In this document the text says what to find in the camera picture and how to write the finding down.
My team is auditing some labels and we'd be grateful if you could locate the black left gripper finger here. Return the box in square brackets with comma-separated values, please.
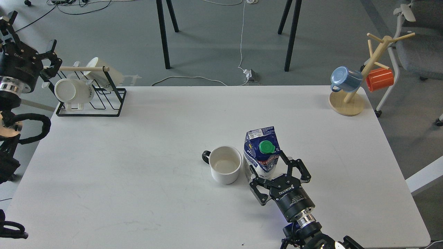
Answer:
[0, 10, 25, 52]
[38, 39, 62, 79]

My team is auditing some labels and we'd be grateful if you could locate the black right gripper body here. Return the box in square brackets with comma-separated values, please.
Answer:
[270, 175, 315, 222]

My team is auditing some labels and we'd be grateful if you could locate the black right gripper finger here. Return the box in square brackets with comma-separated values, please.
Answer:
[279, 150, 311, 183]
[248, 165, 277, 206]

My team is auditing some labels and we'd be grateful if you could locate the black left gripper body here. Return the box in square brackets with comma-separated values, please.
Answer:
[0, 44, 43, 93]

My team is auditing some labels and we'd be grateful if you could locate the blue white milk carton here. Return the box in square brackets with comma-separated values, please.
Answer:
[244, 126, 281, 180]

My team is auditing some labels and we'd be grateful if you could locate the white mug black handle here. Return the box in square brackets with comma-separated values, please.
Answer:
[201, 146, 244, 185]

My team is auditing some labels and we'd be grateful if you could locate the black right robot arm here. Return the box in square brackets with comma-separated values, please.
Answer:
[249, 151, 361, 249]

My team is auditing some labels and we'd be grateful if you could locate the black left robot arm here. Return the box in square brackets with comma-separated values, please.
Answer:
[0, 11, 62, 183]

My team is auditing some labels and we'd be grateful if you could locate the blue cup on stand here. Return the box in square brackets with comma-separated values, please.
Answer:
[331, 66, 363, 93]

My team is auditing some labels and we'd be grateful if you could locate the orange cup on stand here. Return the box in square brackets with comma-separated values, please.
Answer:
[365, 68, 394, 92]

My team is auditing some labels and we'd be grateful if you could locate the white mug lying in rack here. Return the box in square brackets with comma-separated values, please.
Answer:
[54, 79, 95, 111]

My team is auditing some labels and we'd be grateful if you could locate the cream mug on rack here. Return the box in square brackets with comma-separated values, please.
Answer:
[83, 57, 124, 91]

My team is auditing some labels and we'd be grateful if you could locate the wooden mug tree stand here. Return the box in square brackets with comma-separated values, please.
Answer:
[329, 33, 415, 117]

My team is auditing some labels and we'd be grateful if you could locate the white power plug adapter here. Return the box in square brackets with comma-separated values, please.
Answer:
[243, 69, 259, 83]

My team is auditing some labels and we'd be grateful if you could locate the black table leg left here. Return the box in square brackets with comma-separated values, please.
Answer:
[156, 0, 179, 70]

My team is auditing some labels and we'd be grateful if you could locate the black table leg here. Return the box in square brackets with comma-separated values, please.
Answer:
[156, 0, 179, 70]
[278, 0, 302, 72]

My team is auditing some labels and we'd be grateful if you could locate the black table leg right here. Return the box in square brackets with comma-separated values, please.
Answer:
[278, 0, 302, 72]

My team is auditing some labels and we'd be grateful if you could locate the grey office chair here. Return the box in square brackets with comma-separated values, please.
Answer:
[374, 0, 443, 127]

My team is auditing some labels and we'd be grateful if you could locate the black wire dish rack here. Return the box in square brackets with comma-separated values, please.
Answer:
[42, 61, 127, 117]

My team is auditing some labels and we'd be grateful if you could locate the white floor cable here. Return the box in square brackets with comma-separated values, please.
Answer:
[151, 0, 258, 87]

